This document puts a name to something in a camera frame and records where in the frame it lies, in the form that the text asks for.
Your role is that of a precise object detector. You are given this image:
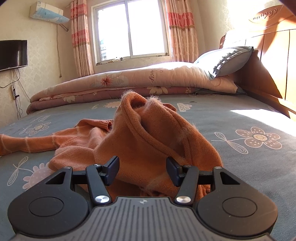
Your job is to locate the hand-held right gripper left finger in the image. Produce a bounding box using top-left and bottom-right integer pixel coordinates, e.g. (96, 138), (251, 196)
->
(45, 156), (120, 207)

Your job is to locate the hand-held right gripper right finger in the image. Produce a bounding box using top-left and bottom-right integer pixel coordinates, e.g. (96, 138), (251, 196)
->
(166, 156), (241, 207)

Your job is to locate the orange knit sweater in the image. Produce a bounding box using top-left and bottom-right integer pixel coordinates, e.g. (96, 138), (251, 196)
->
(0, 91), (223, 202)

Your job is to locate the bed with blue floral sheet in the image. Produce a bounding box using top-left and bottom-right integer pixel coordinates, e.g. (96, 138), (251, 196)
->
(0, 94), (296, 241)

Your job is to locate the folded pink floral quilt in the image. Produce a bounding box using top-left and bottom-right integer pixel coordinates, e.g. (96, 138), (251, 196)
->
(26, 61), (238, 115)

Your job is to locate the grey pillow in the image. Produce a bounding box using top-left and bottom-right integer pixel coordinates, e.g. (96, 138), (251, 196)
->
(194, 46), (253, 80)

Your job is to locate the pink patterned curtain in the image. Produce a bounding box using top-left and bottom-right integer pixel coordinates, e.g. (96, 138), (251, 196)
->
(69, 0), (94, 78)
(165, 0), (199, 63)

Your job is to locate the air conditioner pipe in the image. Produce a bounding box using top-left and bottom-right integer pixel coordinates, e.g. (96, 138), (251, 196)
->
(56, 23), (69, 78)

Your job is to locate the window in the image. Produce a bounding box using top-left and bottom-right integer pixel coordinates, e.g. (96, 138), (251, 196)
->
(91, 0), (170, 66)

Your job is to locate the black television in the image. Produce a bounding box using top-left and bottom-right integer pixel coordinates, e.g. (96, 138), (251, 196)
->
(0, 40), (28, 71)

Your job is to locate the wooden headboard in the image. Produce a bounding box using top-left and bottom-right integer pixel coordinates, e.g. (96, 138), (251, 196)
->
(218, 5), (296, 118)

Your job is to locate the white air conditioner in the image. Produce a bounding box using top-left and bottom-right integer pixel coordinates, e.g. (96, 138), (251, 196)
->
(29, 1), (70, 25)

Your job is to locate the black cable bundle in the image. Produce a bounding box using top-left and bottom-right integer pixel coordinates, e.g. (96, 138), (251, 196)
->
(0, 68), (26, 120)

